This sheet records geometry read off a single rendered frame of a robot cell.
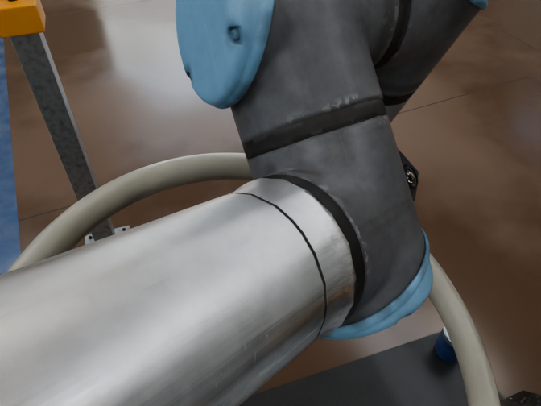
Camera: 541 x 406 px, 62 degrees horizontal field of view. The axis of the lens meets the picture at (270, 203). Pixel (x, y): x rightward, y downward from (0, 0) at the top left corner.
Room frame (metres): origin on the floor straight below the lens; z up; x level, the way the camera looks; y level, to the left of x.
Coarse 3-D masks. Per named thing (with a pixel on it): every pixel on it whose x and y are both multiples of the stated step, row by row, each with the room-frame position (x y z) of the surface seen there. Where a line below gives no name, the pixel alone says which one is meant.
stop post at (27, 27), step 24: (0, 0) 1.30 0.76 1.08; (24, 0) 1.30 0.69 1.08; (0, 24) 1.24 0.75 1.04; (24, 24) 1.25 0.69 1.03; (24, 48) 1.26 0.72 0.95; (48, 48) 1.35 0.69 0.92; (48, 72) 1.28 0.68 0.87; (48, 96) 1.27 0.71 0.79; (48, 120) 1.26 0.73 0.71; (72, 120) 1.31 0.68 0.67; (72, 144) 1.27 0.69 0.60; (72, 168) 1.27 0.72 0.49; (96, 240) 1.26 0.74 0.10
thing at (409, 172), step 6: (402, 156) 0.38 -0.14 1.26; (402, 162) 0.38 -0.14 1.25; (408, 162) 0.38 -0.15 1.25; (408, 168) 0.37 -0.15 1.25; (414, 168) 0.38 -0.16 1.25; (408, 174) 0.36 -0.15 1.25; (414, 174) 0.37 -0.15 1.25; (408, 180) 0.36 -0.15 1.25; (414, 180) 0.36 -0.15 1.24; (414, 186) 0.36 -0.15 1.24; (414, 192) 0.35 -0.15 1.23; (414, 198) 0.35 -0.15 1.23
